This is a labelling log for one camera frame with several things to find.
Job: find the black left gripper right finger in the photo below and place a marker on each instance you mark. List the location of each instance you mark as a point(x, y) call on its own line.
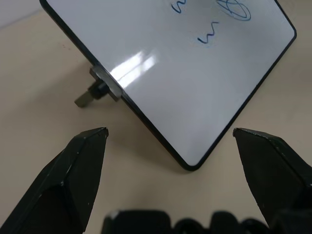
point(273, 175)

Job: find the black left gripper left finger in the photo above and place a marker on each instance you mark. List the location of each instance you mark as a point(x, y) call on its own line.
point(65, 185)

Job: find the grey metal whiteboard stand clamp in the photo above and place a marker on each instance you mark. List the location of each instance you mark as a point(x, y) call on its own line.
point(102, 85)

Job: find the white whiteboard with black frame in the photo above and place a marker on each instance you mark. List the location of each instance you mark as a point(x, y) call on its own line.
point(175, 73)

